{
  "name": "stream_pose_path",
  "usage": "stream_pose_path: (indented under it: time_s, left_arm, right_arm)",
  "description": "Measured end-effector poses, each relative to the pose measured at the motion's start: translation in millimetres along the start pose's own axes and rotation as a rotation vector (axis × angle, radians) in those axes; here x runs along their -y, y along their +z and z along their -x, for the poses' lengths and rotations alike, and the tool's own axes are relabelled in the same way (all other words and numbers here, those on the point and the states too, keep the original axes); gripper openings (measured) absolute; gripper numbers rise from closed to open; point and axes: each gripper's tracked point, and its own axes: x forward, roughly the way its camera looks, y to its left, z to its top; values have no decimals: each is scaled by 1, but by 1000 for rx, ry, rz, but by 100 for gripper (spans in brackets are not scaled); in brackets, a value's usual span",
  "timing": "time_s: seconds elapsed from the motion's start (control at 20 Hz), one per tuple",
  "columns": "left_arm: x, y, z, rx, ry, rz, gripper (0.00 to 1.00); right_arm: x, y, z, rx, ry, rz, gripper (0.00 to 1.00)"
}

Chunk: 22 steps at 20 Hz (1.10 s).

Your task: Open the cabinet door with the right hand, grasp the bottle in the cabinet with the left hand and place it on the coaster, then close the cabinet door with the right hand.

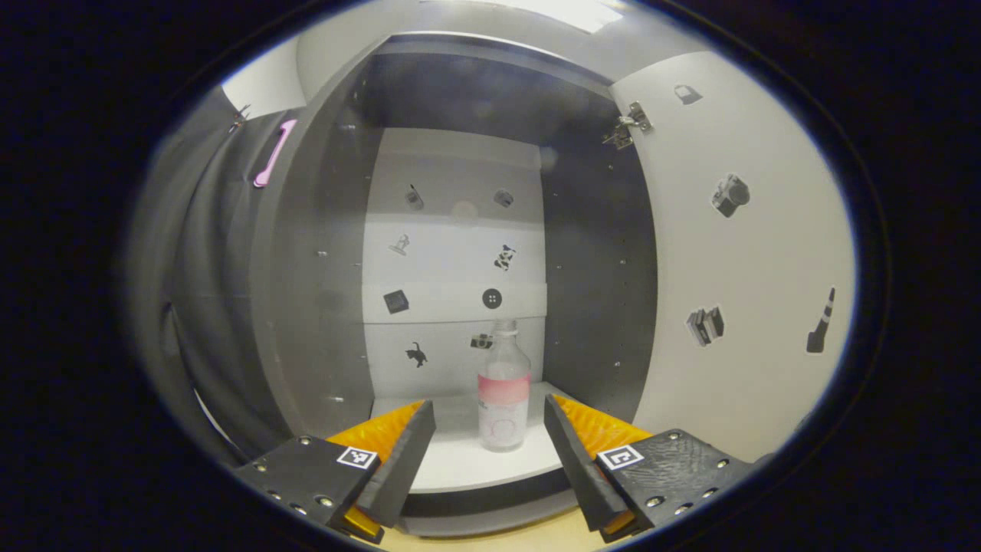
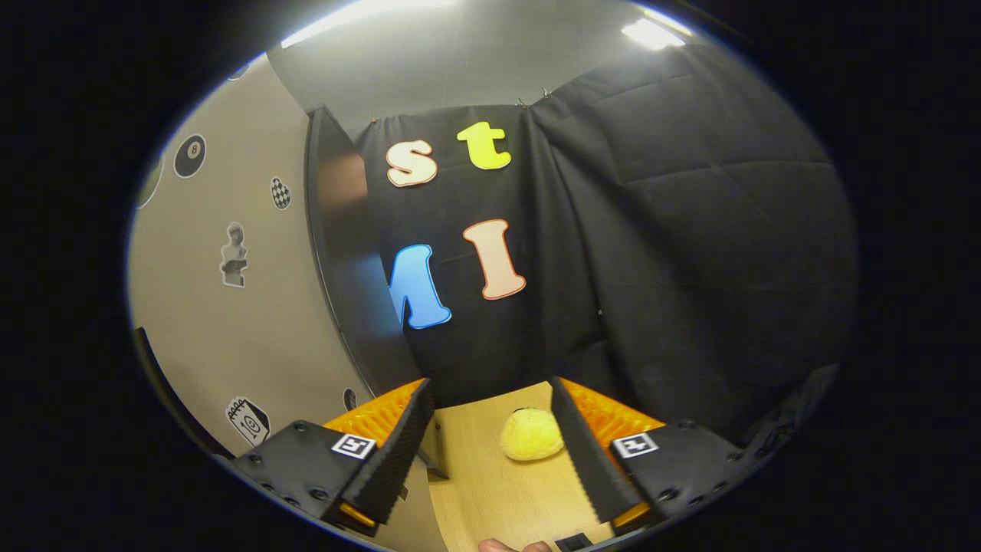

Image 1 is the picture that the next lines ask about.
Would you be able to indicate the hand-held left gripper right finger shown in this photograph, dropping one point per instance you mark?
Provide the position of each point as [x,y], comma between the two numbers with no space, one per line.
[579,468]

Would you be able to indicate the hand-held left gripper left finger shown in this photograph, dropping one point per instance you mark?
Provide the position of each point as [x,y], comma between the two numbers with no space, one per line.
[402,468]

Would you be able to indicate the clear bottle with pink label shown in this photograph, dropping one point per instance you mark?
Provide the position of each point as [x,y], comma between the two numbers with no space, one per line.
[503,399]

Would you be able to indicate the light grey cabinet door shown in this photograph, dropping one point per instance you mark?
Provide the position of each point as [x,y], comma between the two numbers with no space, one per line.
[759,268]

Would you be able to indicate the light cabinet shelf board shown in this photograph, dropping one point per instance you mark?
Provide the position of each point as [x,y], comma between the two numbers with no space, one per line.
[460,460]

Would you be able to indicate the dark grey cabinet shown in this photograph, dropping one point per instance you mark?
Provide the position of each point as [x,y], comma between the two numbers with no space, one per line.
[306,307]

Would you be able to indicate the metal cabinet hinge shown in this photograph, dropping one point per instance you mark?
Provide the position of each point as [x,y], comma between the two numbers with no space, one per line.
[630,123]

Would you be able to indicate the black backdrop cloth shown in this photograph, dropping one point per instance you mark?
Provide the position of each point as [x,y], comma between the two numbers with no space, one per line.
[199,268]

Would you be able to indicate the large ceiling light panel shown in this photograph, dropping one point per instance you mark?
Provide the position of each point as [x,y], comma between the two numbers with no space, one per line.
[575,14]

